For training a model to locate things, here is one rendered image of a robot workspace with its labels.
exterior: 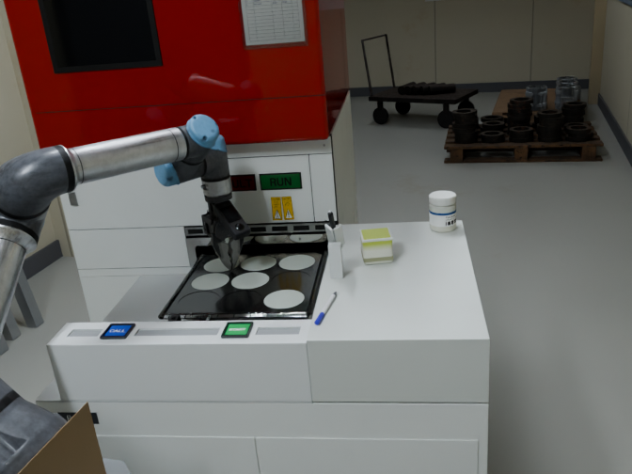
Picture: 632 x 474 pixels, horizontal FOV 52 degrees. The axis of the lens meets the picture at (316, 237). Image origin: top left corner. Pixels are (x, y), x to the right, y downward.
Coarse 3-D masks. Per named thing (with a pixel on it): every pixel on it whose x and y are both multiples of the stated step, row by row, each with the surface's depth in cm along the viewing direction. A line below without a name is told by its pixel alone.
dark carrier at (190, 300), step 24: (240, 264) 181; (312, 264) 177; (192, 288) 169; (216, 288) 168; (264, 288) 166; (288, 288) 164; (312, 288) 163; (168, 312) 158; (192, 312) 157; (216, 312) 156
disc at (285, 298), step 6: (270, 294) 162; (276, 294) 162; (282, 294) 161; (288, 294) 161; (294, 294) 161; (300, 294) 161; (264, 300) 159; (270, 300) 159; (276, 300) 159; (282, 300) 159; (288, 300) 158; (294, 300) 158; (300, 300) 158; (270, 306) 156; (276, 306) 156; (282, 306) 156; (288, 306) 156; (294, 306) 155
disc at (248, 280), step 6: (240, 276) 173; (246, 276) 173; (252, 276) 172; (258, 276) 172; (264, 276) 172; (234, 282) 170; (240, 282) 170; (246, 282) 170; (252, 282) 169; (258, 282) 169; (264, 282) 169; (240, 288) 167; (246, 288) 166; (252, 288) 166
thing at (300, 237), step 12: (192, 240) 191; (204, 240) 191; (228, 240) 190; (252, 240) 189; (264, 240) 188; (276, 240) 188; (288, 240) 187; (300, 240) 187; (312, 240) 186; (324, 240) 186; (192, 252) 193; (192, 264) 194
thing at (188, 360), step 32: (256, 320) 138; (288, 320) 137; (64, 352) 136; (96, 352) 135; (128, 352) 134; (160, 352) 133; (192, 352) 132; (224, 352) 131; (256, 352) 130; (288, 352) 129; (64, 384) 139; (96, 384) 138; (128, 384) 137; (160, 384) 136; (192, 384) 135; (224, 384) 134; (256, 384) 133; (288, 384) 132
